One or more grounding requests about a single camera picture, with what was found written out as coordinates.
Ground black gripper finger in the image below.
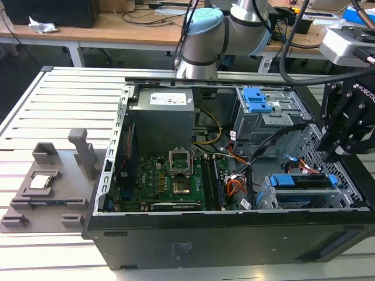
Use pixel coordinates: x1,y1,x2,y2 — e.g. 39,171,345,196
318,90,369,163
319,81,343,147

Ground hard disk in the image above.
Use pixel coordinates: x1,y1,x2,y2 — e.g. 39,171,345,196
256,172,338,207

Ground grey metal disk bay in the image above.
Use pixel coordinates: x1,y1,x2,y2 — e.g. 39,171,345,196
254,172,369,210

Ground black RAM slot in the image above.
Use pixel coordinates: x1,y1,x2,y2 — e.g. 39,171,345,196
203,156,217,210
212,155,227,207

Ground wooden desk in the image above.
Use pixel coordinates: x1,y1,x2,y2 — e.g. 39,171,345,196
263,0,375,63
0,5,188,68

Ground grey metal drive cage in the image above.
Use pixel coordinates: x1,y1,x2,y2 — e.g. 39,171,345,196
233,86,313,150

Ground blue plastic latch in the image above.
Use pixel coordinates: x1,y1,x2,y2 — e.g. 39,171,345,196
242,87,274,114

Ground clear plastic bag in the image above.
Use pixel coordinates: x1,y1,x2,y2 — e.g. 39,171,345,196
322,19,350,33

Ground small black box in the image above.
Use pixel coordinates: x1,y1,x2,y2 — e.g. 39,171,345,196
294,16,313,34

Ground blue cardboard box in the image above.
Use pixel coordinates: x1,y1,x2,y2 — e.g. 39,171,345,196
343,5,370,23

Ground grey power supply unit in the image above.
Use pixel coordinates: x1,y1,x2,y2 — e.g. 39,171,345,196
128,87,196,147

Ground metal socket cover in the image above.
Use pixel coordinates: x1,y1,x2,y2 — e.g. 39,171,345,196
169,149,193,177

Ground black graphics card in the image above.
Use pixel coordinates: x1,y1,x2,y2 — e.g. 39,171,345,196
149,201,203,211

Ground black PC case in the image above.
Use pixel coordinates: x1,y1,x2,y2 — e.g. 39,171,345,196
81,76,375,272

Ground green motherboard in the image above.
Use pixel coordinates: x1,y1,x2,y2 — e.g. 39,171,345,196
115,155,235,212

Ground grey parts rack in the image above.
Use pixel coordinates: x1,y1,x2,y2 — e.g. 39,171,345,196
0,128,103,234

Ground large black box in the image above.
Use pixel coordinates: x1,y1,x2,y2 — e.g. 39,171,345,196
1,0,100,29

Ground silver CPU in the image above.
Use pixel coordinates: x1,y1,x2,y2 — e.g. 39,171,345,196
29,174,54,190

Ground crumpled white paper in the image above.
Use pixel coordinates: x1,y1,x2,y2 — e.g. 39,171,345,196
28,16,59,34

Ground orange disk wire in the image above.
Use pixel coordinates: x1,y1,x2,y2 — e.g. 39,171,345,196
297,159,322,176

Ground black sleeved cable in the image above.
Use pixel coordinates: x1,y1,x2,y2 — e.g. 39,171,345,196
247,122,307,168

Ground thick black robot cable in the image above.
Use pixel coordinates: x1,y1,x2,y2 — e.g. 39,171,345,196
278,0,375,86

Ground blue disk wire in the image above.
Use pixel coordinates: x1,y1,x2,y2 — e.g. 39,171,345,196
283,154,297,172

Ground yellow wire bundle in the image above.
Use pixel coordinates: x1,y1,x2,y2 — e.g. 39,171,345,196
193,108,223,146

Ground orange wire bundle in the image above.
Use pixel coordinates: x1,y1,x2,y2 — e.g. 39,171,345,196
227,178,250,199

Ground thin black cable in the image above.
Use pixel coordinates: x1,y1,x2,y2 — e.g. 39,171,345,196
172,0,196,71

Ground black desk cables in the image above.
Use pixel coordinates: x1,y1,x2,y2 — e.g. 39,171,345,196
121,8,188,29

